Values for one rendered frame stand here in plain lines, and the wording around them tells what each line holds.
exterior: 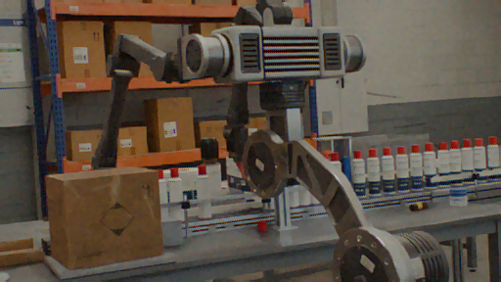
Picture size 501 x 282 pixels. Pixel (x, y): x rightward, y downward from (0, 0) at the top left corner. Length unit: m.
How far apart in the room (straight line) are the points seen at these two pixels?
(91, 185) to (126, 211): 0.14
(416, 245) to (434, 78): 8.21
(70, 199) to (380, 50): 7.37
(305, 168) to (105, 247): 0.69
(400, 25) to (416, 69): 0.61
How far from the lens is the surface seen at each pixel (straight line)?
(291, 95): 2.06
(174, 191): 2.70
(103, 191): 2.22
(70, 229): 2.20
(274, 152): 2.01
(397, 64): 9.45
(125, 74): 2.51
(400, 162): 3.17
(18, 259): 2.50
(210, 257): 2.31
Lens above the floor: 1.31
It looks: 3 degrees down
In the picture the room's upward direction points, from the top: 4 degrees counter-clockwise
